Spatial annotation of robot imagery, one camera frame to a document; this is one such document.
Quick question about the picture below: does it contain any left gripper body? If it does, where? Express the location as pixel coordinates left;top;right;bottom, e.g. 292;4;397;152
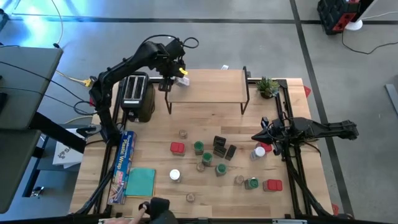
160;54;187;78

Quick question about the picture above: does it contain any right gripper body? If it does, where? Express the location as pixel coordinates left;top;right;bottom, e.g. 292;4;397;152
269;117;296;147

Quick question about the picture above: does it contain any red-lid paprika tin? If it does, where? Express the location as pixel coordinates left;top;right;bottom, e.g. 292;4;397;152
256;141;274;153
170;141;187;157
262;179;284;192

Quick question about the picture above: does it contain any black two-slot toaster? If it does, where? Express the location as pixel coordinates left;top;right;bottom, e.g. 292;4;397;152
119;71;156;123

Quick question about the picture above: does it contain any small potted succulent plant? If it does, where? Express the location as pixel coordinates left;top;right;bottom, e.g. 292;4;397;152
256;76;280;100

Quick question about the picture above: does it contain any blue plastic wrap box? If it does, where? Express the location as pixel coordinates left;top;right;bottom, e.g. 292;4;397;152
107;130;137;205

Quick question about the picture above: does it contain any grey metal bar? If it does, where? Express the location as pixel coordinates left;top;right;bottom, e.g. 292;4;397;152
384;83;398;118

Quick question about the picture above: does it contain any black diagonal desk beam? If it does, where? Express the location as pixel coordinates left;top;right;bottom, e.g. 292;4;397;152
29;111;88;154

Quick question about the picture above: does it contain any white printed paper box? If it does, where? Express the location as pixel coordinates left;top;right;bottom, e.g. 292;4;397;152
52;128;85;169

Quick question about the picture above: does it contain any white stand base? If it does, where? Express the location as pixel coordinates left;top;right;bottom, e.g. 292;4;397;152
344;0;380;32

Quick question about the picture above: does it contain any black red tool case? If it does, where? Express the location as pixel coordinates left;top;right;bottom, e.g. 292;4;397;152
317;0;363;35

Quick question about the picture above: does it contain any grey desk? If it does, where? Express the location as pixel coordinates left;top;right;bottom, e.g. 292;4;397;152
0;45;65;214

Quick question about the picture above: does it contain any person's hand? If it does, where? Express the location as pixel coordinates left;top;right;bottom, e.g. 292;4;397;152
104;202;147;224

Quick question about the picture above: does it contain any small metal clip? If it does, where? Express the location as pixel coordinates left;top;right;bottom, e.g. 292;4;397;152
30;185;45;198

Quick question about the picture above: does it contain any wooden shelf black frame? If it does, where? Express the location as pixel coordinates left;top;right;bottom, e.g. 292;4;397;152
164;65;251;115

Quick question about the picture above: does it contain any black floor cable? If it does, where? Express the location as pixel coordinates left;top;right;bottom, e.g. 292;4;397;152
341;29;398;55

